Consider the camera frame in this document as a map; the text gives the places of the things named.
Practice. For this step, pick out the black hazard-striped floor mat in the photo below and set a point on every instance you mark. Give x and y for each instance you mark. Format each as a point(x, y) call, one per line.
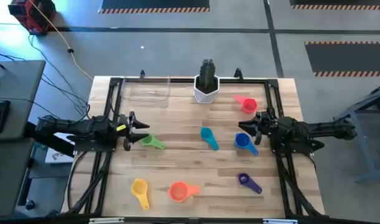
point(348, 57)
point(339, 2)
point(152, 3)

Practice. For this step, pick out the orange measuring cup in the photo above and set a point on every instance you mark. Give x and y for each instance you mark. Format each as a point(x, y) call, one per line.
point(178, 192)

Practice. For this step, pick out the green cactus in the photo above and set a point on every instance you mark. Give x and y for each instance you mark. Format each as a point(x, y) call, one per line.
point(206, 74)

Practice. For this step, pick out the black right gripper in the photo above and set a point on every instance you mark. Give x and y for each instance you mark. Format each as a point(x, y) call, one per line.
point(267, 129)

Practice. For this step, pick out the red and black machine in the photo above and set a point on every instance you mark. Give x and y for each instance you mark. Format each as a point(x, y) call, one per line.
point(34, 15)

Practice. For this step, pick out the silver metal bracket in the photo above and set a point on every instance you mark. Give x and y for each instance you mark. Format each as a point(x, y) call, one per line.
point(280, 221)
point(106, 220)

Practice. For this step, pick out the blue measuring cup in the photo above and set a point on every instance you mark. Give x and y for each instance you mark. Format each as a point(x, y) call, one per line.
point(242, 140)

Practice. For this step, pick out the teal measuring cup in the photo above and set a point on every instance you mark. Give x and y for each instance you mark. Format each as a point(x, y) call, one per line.
point(206, 133)

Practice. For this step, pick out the black aluminium table frame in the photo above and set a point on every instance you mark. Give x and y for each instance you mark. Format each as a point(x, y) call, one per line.
point(245, 81)

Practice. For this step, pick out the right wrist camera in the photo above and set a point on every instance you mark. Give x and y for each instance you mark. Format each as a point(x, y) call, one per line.
point(269, 114)

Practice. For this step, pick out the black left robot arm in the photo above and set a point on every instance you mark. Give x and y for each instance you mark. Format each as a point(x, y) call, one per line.
point(71, 126)

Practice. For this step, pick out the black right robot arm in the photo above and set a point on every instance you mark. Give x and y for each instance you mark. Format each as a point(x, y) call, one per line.
point(320, 129)

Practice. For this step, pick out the grey desk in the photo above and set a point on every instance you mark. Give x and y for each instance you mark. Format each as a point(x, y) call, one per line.
point(18, 93)

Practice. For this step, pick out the white printed box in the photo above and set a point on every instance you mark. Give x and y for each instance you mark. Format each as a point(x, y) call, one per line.
point(57, 156)

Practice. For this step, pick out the black caster wheel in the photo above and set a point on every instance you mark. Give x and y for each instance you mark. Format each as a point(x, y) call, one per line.
point(30, 204)

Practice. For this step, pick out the green measuring cup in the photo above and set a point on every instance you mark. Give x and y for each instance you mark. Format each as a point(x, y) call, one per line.
point(153, 142)

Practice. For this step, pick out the purple measuring cup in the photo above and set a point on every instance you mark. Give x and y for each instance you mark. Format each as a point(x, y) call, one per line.
point(253, 186)

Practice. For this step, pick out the clear plastic basket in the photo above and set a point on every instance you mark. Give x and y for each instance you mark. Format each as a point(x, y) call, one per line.
point(146, 100)

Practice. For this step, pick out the blue-grey metal table frame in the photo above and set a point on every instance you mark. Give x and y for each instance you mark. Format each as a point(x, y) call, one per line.
point(373, 176)

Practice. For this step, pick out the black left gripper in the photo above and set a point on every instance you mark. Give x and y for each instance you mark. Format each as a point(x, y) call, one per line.
point(121, 135)

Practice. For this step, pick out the red measuring cup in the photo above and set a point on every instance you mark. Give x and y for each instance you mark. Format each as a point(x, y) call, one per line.
point(249, 107)

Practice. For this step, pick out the yellow measuring cup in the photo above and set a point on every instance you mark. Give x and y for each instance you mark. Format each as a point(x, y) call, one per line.
point(139, 188)

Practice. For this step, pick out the black table clamp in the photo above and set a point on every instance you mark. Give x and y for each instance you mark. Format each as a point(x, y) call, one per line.
point(238, 73)
point(142, 74)

